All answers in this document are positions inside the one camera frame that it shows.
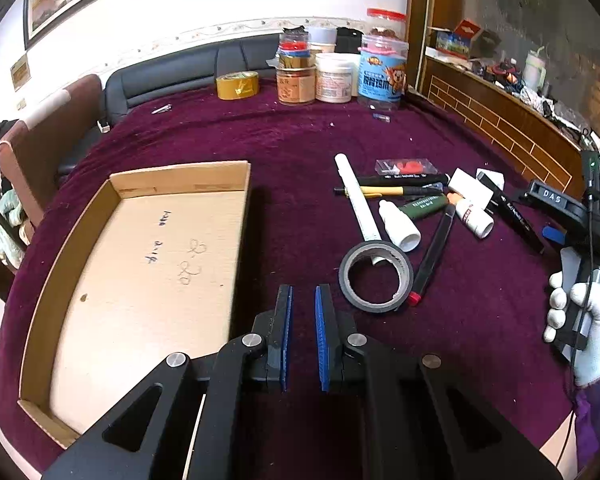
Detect long black box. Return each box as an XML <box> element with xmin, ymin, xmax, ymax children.
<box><xmin>477</xmin><ymin>170</ymin><xmax>544</xmax><ymax>254</ymax></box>

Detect black marker red cap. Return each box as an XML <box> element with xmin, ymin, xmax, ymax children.
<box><xmin>407</xmin><ymin>204</ymin><xmax>456</xmax><ymax>307</ymax></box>

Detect black tape roll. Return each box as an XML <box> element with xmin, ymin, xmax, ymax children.
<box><xmin>338</xmin><ymin>240</ymin><xmax>414</xmax><ymax>314</ymax></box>

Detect small white bottle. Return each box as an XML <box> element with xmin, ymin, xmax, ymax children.
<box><xmin>446</xmin><ymin>193</ymin><xmax>494</xmax><ymax>240</ymax></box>

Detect white squeeze bottle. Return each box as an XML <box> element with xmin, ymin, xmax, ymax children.
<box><xmin>379</xmin><ymin>200</ymin><xmax>422</xmax><ymax>252</ymax></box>

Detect black yellow pen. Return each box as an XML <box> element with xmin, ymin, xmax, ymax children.
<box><xmin>360</xmin><ymin>186</ymin><xmax>443</xmax><ymax>198</ymax></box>

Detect white plastic tube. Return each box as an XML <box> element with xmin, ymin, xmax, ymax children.
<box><xmin>334</xmin><ymin>153</ymin><xmax>381</xmax><ymax>242</ymax></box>

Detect black marker white end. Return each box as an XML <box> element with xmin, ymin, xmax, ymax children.
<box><xmin>358</xmin><ymin>174</ymin><xmax>450</xmax><ymax>186</ymax></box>

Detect right white gloved hand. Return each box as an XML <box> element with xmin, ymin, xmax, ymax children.
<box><xmin>543</xmin><ymin>247</ymin><xmax>600</xmax><ymax>388</ymax></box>

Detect wooden sideboard counter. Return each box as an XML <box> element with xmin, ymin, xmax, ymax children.
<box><xmin>419</xmin><ymin>56</ymin><xmax>584</xmax><ymax>196</ymax></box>

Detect white power adapter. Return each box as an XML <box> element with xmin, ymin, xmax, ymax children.
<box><xmin>449</xmin><ymin>168</ymin><xmax>493</xmax><ymax>210</ymax></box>

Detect purple table cloth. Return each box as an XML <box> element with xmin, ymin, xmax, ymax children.
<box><xmin>0</xmin><ymin>84</ymin><xmax>571</xmax><ymax>469</ymax></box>

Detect white cup on counter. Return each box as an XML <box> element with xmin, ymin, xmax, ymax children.
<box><xmin>522</xmin><ymin>46</ymin><xmax>546</xmax><ymax>92</ymax></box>

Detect cardboard box tray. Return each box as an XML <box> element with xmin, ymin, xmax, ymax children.
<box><xmin>18</xmin><ymin>160</ymin><xmax>251</xmax><ymax>448</ymax></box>

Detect clear bag red items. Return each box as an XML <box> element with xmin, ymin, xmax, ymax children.
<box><xmin>375</xmin><ymin>158</ymin><xmax>438</xmax><ymax>177</ymax></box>

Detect small blue wrapper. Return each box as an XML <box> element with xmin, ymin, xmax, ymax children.
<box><xmin>373</xmin><ymin>113</ymin><xmax>391</xmax><ymax>124</ymax></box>

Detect blue label clear jar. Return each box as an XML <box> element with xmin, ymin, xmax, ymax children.
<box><xmin>358</xmin><ymin>35</ymin><xmax>408</xmax><ymax>112</ymax></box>

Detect orange label jar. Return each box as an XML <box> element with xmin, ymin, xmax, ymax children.
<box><xmin>276</xmin><ymin>67</ymin><xmax>315</xmax><ymax>105</ymax></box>

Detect small metal clip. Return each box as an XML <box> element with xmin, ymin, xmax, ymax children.
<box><xmin>151</xmin><ymin>104</ymin><xmax>172</xmax><ymax>115</ymax></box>

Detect yellow tape roll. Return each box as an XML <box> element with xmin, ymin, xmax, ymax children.
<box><xmin>215</xmin><ymin>70</ymin><xmax>260</xmax><ymax>101</ymax></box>

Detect white label jar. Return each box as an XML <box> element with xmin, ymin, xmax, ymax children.
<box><xmin>315</xmin><ymin>53</ymin><xmax>353</xmax><ymax>104</ymax></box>

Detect red lid clear jar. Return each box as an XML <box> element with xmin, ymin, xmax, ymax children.
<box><xmin>366</xmin><ymin>8</ymin><xmax>407</xmax><ymax>40</ymax></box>

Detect black leather sofa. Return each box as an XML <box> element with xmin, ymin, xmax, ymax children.
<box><xmin>56</xmin><ymin>34</ymin><xmax>278</xmax><ymax>180</ymax></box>

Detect stacked colourful tape rolls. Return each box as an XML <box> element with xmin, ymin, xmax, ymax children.
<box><xmin>277</xmin><ymin>26</ymin><xmax>312</xmax><ymax>70</ymax></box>

